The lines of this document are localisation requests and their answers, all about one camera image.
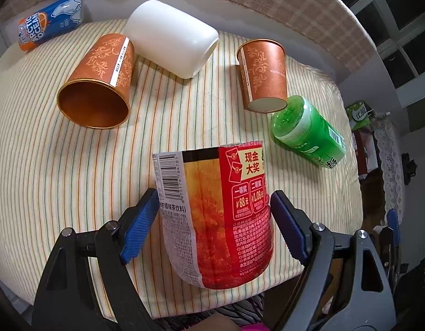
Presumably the red white paper cup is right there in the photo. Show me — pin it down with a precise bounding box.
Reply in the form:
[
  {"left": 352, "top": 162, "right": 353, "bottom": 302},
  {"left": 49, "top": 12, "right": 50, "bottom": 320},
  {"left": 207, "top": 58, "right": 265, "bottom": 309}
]
[{"left": 153, "top": 140, "right": 273, "bottom": 289}]

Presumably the green plastic cup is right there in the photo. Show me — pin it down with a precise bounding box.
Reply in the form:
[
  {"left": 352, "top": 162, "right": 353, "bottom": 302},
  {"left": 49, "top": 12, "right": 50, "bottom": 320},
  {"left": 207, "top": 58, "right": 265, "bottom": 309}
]
[{"left": 271, "top": 95, "right": 346, "bottom": 169}]

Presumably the orange patterned cup lying open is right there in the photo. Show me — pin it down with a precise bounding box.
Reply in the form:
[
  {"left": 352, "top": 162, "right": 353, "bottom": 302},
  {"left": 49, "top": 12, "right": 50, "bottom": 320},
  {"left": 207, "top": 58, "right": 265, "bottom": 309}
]
[{"left": 57, "top": 33, "right": 135, "bottom": 129}]

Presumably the orange patterned cup near green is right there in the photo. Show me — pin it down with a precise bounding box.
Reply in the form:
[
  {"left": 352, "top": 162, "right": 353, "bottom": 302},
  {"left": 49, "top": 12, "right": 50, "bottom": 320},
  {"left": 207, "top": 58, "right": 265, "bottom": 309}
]
[{"left": 236, "top": 39, "right": 287, "bottom": 114}]

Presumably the white plastic cup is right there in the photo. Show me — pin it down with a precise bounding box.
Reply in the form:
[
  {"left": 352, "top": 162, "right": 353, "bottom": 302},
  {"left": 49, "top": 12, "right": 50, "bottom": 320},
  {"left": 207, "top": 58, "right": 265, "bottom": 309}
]
[{"left": 123, "top": 0, "right": 219, "bottom": 79}]

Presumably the green tissue box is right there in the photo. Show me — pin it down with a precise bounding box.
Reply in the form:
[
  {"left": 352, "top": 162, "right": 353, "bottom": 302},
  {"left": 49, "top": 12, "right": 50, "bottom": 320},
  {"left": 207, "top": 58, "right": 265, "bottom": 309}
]
[{"left": 346, "top": 101, "right": 375, "bottom": 132}]

